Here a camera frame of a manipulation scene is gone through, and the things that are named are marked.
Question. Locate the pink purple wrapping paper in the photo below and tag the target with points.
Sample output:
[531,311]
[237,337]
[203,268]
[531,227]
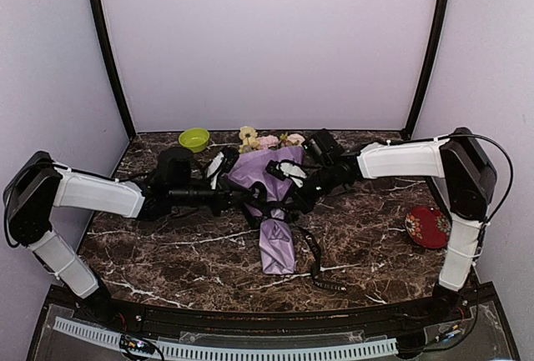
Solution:
[276,245]

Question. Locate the white slotted cable duct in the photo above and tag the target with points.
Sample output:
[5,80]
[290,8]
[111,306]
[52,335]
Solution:
[167,350]

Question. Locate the green plastic bowl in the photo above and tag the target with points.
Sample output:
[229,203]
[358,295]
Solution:
[195,139]

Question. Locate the left black frame post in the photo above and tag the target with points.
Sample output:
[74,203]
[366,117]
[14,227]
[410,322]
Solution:
[111,67]

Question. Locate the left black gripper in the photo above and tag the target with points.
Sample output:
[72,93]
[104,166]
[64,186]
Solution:
[224,201]

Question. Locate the red floral pouch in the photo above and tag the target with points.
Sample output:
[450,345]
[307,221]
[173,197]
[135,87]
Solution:
[428,226]

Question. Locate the pale yellow flower stem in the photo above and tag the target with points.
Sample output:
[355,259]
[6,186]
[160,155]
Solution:
[249,138]

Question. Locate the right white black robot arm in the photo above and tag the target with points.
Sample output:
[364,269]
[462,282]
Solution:
[458,158]

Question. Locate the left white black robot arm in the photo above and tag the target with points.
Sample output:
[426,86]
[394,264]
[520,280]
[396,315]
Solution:
[42,185]

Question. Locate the black frame post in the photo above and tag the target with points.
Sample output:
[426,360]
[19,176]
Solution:
[437,23]
[111,67]

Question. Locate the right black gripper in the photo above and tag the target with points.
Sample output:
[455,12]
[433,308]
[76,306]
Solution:
[307,203]

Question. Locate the black front rail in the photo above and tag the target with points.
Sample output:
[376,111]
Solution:
[155,321]

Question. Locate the right black frame post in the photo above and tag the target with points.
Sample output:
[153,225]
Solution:
[437,23]

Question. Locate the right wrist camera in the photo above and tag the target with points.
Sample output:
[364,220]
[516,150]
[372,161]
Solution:
[287,169]

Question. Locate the pink carnation stem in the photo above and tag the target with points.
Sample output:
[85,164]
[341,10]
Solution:
[291,140]

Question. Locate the pink rose stem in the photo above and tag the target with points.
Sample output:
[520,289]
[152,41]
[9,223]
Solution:
[269,141]

